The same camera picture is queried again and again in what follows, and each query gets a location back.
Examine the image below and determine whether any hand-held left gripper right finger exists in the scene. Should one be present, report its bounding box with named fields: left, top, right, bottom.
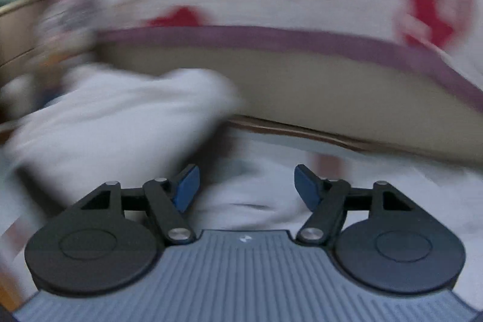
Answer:
left=294, top=164, right=414, bottom=246

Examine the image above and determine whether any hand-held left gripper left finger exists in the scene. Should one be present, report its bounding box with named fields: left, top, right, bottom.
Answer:
left=78, top=164, right=201, bottom=246

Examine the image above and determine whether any white garment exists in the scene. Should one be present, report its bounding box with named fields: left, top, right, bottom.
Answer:
left=0, top=67, right=247, bottom=232

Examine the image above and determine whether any checked bed sheet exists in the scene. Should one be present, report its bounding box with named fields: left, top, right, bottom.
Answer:
left=0, top=126, right=483, bottom=311

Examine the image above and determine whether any wooden bed frame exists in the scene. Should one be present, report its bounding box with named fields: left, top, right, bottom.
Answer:
left=0, top=0, right=51, bottom=81

